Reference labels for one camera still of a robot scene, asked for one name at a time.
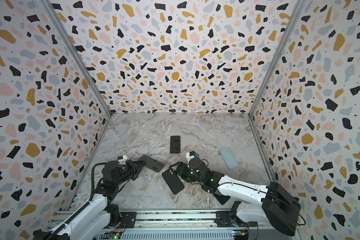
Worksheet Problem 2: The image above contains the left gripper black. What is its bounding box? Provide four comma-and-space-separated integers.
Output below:
113, 159, 145, 188

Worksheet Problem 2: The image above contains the black phone case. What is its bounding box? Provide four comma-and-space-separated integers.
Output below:
138, 155, 165, 173

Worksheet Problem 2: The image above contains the black phone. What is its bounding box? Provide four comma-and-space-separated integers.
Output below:
162, 170, 184, 195
169, 135, 181, 154
213, 194, 231, 205

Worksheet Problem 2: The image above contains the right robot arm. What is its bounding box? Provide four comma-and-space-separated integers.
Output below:
162, 156, 302, 237

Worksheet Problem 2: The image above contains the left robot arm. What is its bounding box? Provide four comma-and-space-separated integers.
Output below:
34, 160, 146, 240

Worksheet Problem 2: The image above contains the light blue phone case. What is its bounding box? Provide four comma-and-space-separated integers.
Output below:
220, 148, 239, 170

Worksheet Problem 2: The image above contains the left circuit board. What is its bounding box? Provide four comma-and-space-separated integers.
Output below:
101, 231, 123, 240

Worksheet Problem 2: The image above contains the circuit board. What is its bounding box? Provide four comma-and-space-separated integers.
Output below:
101, 231, 123, 240
232, 230, 249, 240

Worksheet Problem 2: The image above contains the right circuit board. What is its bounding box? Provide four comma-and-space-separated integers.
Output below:
232, 230, 249, 240

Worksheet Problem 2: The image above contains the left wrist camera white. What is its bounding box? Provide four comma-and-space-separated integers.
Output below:
117, 155, 128, 165

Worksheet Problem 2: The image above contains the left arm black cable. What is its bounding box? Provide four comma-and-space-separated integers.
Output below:
88, 161, 109, 202

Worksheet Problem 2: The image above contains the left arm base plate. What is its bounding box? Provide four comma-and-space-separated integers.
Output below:
107, 212, 137, 230

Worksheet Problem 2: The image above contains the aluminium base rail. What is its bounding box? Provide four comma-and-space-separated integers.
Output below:
46, 206, 304, 240

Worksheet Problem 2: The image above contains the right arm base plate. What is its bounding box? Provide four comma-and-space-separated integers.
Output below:
215, 211, 258, 228

